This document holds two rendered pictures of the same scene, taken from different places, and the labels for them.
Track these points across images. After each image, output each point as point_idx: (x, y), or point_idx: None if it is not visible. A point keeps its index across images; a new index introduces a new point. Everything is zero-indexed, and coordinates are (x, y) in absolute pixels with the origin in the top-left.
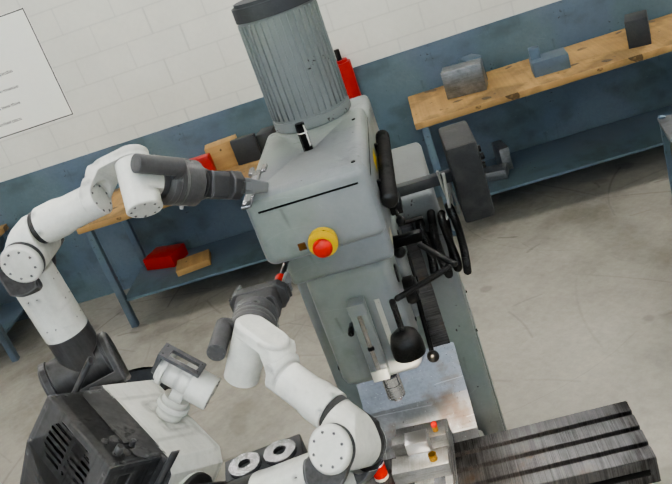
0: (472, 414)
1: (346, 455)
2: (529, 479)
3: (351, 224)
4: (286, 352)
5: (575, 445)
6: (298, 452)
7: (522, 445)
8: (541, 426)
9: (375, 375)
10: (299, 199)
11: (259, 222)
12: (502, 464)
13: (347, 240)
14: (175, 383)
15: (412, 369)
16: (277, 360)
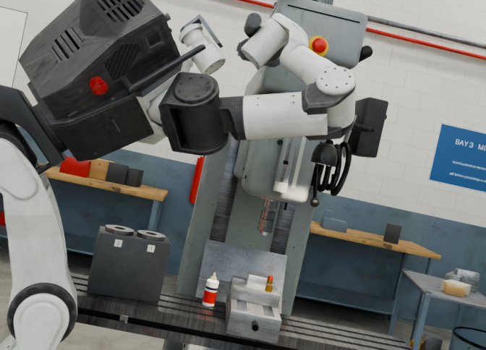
0: (280, 309)
1: (351, 83)
2: (330, 341)
3: (340, 47)
4: (307, 40)
5: (364, 340)
6: (165, 241)
7: (323, 328)
8: (338, 326)
9: (277, 185)
10: (318, 11)
11: (283, 11)
12: (307, 330)
13: (330, 57)
14: (197, 40)
15: (249, 259)
16: (301, 37)
